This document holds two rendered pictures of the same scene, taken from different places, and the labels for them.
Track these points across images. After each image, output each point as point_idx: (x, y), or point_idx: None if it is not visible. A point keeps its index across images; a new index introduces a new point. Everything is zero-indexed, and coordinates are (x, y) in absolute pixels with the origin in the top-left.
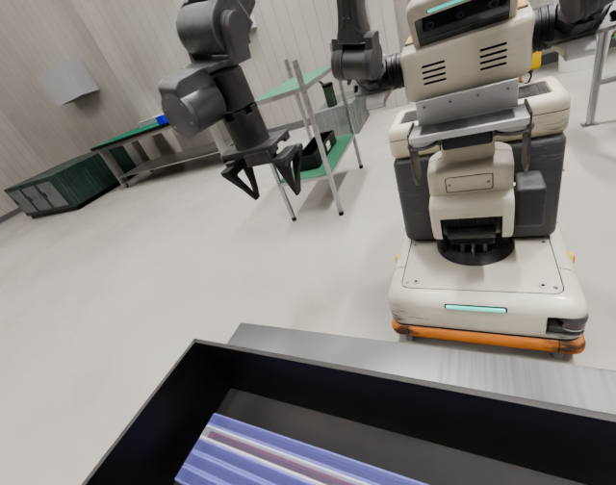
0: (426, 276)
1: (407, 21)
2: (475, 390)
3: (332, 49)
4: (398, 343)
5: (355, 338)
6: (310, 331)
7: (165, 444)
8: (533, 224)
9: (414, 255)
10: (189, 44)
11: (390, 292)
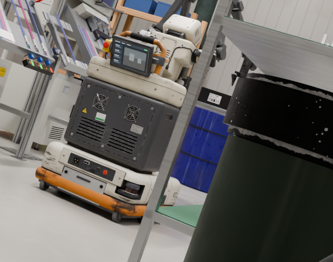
0: (156, 172)
1: (200, 41)
2: (208, 88)
3: (226, 49)
4: (209, 104)
5: (217, 107)
6: (226, 110)
7: None
8: None
9: (157, 174)
10: None
11: (179, 182)
